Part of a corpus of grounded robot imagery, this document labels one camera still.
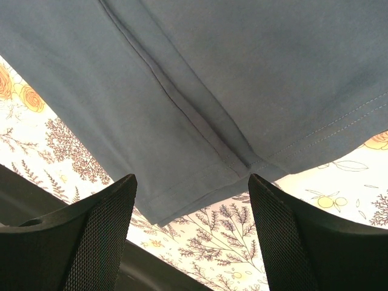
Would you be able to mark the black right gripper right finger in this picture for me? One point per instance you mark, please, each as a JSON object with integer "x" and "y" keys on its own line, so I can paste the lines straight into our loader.
{"x": 306, "y": 248}

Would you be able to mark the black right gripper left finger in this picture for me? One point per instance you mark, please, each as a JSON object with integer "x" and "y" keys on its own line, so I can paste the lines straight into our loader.
{"x": 78, "y": 247}

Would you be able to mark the floral patterned table mat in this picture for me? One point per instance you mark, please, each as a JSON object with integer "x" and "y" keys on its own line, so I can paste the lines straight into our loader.
{"x": 217, "y": 245}

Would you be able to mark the blue-grey t-shirt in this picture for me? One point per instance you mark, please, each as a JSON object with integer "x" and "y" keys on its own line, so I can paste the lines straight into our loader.
{"x": 194, "y": 96}

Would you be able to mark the aluminium frame rail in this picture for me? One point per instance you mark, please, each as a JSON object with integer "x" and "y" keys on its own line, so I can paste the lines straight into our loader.
{"x": 21, "y": 201}

